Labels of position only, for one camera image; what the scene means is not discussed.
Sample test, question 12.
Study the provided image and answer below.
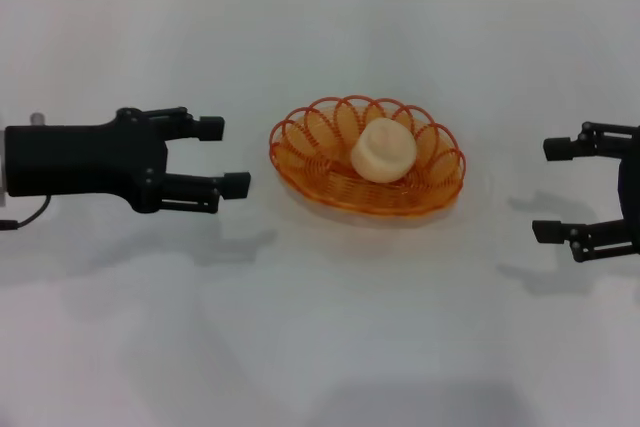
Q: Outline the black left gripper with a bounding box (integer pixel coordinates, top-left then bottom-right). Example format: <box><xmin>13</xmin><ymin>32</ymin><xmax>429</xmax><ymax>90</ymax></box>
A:
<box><xmin>3</xmin><ymin>105</ymin><xmax>252</xmax><ymax>215</ymax></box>

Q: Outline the orange wire basket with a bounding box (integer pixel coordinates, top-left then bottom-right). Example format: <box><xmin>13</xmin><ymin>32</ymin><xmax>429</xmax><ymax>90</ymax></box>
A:
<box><xmin>268</xmin><ymin>94</ymin><xmax>468</xmax><ymax>218</ymax></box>

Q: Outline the thin dark cable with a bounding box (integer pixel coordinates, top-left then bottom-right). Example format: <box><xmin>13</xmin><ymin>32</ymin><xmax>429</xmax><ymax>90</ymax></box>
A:
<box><xmin>0</xmin><ymin>194</ymin><xmax>52</xmax><ymax>233</ymax></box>

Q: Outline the cream round bun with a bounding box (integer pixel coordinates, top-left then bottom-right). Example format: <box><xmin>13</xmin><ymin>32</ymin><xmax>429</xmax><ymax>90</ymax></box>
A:
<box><xmin>349</xmin><ymin>117</ymin><xmax>418</xmax><ymax>183</ymax></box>

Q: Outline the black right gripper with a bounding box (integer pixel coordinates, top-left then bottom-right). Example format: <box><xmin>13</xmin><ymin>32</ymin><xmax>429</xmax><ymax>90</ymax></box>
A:
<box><xmin>531</xmin><ymin>120</ymin><xmax>640</xmax><ymax>264</ymax></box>

